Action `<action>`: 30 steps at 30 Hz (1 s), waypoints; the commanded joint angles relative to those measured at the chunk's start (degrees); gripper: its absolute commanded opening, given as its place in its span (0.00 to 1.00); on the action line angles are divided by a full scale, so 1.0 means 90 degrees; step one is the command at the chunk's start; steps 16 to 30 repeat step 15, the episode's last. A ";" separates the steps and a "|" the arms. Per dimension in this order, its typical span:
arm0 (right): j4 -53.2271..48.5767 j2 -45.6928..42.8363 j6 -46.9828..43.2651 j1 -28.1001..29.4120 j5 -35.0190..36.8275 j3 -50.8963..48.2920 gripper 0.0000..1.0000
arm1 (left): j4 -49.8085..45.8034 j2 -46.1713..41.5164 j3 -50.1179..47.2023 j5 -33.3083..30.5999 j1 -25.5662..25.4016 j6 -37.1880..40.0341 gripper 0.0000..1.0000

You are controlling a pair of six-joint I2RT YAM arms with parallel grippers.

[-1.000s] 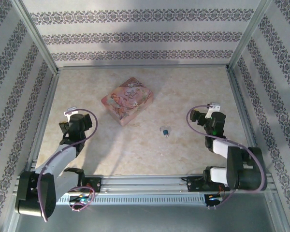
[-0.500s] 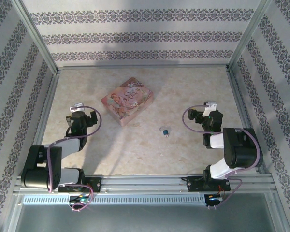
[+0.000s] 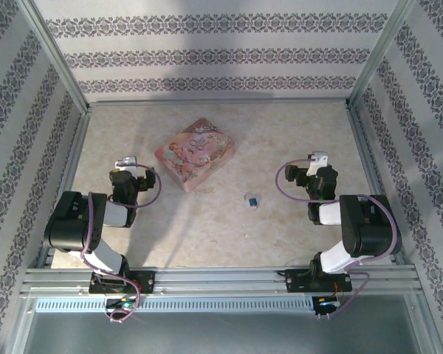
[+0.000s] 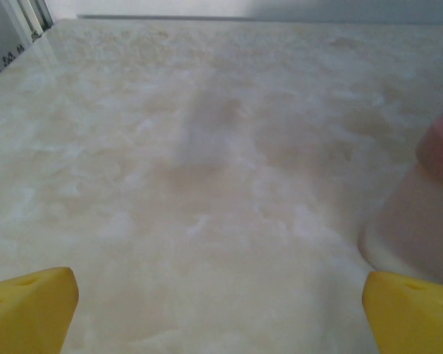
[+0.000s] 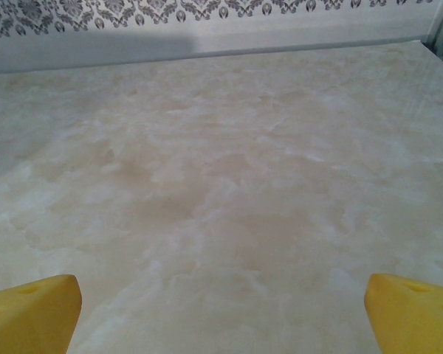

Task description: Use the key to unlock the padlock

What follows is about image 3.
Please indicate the small blue silver padlock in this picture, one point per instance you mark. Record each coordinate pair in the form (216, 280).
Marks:
(251, 201)

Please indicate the pink decorated tin box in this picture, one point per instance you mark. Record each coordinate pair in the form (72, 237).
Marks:
(192, 155)

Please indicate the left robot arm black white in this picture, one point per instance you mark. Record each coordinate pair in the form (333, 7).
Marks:
(74, 225)

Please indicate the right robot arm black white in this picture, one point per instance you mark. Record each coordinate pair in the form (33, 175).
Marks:
(369, 228)

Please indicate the small circuit board green LED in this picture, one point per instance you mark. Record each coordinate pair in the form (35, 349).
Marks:
(326, 303)
(123, 304)

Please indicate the grey metal sheet tray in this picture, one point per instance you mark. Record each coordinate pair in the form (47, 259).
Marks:
(221, 335)

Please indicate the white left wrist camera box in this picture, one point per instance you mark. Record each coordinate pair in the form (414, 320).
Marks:
(127, 160)

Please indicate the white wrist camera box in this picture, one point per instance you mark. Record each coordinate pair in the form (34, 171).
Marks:
(127, 160)
(317, 162)

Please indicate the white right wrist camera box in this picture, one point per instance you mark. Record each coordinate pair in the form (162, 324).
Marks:
(317, 162)

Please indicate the aluminium table edge rail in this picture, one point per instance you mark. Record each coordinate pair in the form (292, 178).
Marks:
(366, 155)
(74, 155)
(218, 102)

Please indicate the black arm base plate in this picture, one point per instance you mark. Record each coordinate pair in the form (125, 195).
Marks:
(144, 282)
(295, 280)

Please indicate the aluminium frame corner post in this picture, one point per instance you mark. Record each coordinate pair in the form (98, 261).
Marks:
(378, 55)
(56, 55)

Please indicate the long aluminium base rail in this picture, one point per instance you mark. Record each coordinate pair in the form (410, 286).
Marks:
(221, 280)

